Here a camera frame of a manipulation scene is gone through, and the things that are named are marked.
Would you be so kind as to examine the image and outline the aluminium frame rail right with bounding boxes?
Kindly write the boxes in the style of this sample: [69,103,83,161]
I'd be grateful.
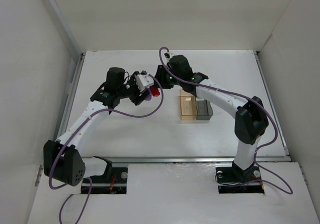
[254,52,290,156]

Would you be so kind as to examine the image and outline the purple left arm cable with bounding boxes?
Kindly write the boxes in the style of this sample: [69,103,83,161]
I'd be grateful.
[48,73,165,224]

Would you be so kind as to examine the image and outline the clear grey container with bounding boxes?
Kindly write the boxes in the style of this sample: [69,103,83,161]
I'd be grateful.
[195,98,214,121]

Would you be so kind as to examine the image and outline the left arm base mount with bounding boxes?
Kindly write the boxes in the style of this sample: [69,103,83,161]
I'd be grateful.
[80,167,128,194]

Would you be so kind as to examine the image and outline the aluminium front rail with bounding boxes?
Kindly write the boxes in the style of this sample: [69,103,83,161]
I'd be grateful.
[49,155,292,163]

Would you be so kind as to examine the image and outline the aluminium frame rail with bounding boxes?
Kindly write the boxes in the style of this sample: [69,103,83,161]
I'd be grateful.
[41,0,83,139]
[254,52,290,156]

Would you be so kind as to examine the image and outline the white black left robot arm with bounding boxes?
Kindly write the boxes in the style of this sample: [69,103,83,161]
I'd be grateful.
[43,67,155,189]

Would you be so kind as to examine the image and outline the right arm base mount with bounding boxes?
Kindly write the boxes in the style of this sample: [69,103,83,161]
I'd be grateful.
[215,166,265,194]

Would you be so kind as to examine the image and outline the aluminium frame rail left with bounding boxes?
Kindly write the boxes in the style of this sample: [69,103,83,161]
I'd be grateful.
[41,0,83,139]

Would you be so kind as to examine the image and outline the clear orange container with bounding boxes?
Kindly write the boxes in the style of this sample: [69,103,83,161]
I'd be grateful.
[179,89,197,121]

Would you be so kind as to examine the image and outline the red lego brick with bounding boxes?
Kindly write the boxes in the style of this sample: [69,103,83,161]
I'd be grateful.
[149,87,161,97]

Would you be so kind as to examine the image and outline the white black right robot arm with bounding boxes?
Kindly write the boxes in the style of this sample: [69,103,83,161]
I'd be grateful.
[155,55,269,178]

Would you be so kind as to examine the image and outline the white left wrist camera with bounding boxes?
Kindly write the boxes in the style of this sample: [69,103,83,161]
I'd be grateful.
[135,73,154,92]

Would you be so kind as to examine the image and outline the purple lego piece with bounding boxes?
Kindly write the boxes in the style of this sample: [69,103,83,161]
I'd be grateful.
[145,95,152,101]

